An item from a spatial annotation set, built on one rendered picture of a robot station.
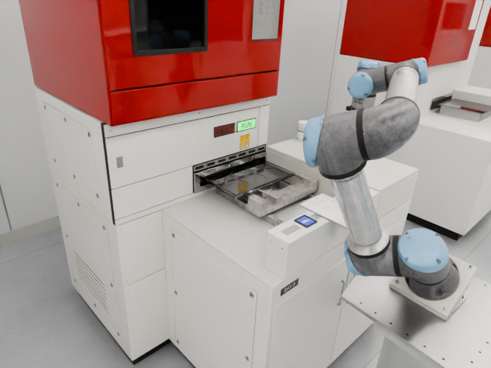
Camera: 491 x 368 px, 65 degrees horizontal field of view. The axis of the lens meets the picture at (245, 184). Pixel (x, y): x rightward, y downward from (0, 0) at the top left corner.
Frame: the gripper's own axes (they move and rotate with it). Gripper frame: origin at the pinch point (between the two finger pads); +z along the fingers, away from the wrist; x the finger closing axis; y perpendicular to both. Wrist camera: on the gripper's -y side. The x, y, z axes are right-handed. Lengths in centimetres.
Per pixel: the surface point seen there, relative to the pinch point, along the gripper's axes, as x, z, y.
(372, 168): -33.4, 14.2, 9.9
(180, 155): 36, 7, 59
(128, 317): 65, 76, 58
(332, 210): 12.8, 14.3, -0.9
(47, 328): 86, 111, 112
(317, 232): 25.3, 16.7, -4.0
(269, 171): -5, 21, 45
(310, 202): 14.4, 14.3, 7.9
